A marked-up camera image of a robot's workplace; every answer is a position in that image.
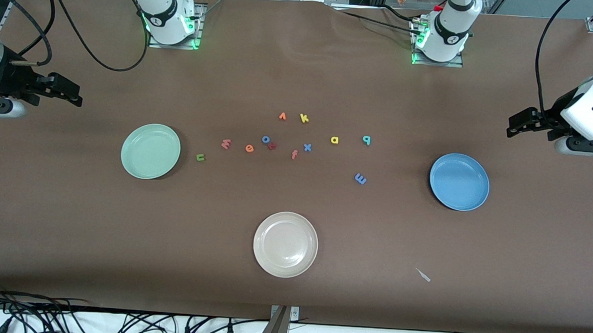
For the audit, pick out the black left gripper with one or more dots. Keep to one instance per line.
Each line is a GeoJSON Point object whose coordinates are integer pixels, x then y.
{"type": "Point", "coordinates": [552, 114]}

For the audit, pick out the blue foam letter o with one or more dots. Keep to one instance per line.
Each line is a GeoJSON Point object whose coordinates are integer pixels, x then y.
{"type": "Point", "coordinates": [263, 139]}

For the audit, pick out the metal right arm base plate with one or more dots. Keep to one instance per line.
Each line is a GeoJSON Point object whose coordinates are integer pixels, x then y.
{"type": "Point", "coordinates": [199, 27]}

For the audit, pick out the beige plate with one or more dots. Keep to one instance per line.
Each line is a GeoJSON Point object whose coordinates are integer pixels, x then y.
{"type": "Point", "coordinates": [285, 244]}

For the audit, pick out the yellow foam letter a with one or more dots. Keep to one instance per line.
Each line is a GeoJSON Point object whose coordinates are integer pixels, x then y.
{"type": "Point", "coordinates": [337, 141]}

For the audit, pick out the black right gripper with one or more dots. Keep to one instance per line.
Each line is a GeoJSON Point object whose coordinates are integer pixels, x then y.
{"type": "Point", "coordinates": [15, 80]}

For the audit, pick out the blue foam letter m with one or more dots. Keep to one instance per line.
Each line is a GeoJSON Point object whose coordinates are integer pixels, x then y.
{"type": "Point", "coordinates": [360, 179]}

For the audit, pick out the orange foam letter e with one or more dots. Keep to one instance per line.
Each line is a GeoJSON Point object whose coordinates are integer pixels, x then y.
{"type": "Point", "coordinates": [249, 148]}

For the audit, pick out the green foam letter n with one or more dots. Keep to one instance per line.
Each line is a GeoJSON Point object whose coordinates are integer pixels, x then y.
{"type": "Point", "coordinates": [201, 158]}

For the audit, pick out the yellow foam letter k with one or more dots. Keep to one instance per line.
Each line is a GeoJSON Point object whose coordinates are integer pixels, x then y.
{"type": "Point", "coordinates": [303, 118]}

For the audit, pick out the pink foam letter m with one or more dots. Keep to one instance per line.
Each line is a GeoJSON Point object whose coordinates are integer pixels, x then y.
{"type": "Point", "coordinates": [226, 144]}

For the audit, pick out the teal foam letter q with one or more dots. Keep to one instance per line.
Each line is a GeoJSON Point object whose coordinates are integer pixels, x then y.
{"type": "Point", "coordinates": [368, 140]}

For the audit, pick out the orange foam letter f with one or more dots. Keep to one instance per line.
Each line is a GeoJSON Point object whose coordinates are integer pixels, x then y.
{"type": "Point", "coordinates": [294, 155]}

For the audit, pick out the blue plate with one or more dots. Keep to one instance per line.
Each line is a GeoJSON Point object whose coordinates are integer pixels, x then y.
{"type": "Point", "coordinates": [459, 182]}

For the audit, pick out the blue foam letter x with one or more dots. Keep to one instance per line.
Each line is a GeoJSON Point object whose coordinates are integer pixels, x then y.
{"type": "Point", "coordinates": [307, 147]}

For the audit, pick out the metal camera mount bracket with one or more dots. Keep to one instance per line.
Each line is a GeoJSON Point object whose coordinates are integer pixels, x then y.
{"type": "Point", "coordinates": [277, 328]}

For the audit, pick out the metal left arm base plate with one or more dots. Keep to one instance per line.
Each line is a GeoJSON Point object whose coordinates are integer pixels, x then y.
{"type": "Point", "coordinates": [456, 65]}

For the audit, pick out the red foam letter r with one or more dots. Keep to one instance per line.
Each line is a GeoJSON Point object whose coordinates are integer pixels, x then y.
{"type": "Point", "coordinates": [272, 146]}

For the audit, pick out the green plate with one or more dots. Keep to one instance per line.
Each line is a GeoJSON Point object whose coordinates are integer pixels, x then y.
{"type": "Point", "coordinates": [150, 151]}

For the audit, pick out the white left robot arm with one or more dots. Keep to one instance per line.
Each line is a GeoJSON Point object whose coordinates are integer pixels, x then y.
{"type": "Point", "coordinates": [450, 28]}

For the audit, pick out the white paper scrap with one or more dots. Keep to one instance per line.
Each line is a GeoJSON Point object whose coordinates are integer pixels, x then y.
{"type": "Point", "coordinates": [423, 275]}

